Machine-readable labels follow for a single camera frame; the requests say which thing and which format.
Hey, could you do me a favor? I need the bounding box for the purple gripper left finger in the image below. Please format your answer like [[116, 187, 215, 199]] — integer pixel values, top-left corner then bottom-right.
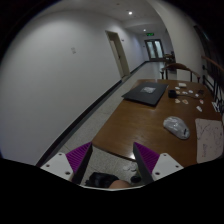
[[41, 142, 93, 184]]

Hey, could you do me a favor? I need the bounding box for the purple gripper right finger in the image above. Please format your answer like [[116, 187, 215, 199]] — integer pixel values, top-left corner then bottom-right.
[[133, 142, 183, 185]]

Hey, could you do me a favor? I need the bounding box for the white computer mouse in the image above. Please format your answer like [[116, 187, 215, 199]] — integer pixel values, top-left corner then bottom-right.
[[163, 116, 190, 140]]

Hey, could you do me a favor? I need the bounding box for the white mouse pad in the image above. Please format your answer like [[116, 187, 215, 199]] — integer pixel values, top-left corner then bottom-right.
[[195, 118, 224, 163]]

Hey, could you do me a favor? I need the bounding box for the black shoe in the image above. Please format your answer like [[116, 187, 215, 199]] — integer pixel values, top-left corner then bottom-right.
[[85, 172, 116, 188]]

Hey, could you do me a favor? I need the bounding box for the brown wooden table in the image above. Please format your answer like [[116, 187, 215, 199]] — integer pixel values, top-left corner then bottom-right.
[[92, 79, 222, 167]]

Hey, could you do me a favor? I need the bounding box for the black flat board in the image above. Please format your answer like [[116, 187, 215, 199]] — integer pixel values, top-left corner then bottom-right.
[[123, 82, 167, 106]]

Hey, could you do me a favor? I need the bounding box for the small black box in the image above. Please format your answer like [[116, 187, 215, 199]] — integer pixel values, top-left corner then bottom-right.
[[168, 90, 177, 98]]

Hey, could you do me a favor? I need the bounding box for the wooden chair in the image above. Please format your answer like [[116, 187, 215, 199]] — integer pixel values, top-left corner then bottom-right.
[[160, 63, 201, 83]]

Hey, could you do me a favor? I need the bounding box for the double glass door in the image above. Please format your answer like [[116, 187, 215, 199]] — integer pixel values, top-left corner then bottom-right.
[[145, 39, 164, 62]]

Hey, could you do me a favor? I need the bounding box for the wooden side door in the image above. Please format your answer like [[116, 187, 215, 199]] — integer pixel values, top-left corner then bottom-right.
[[106, 31, 130, 78]]

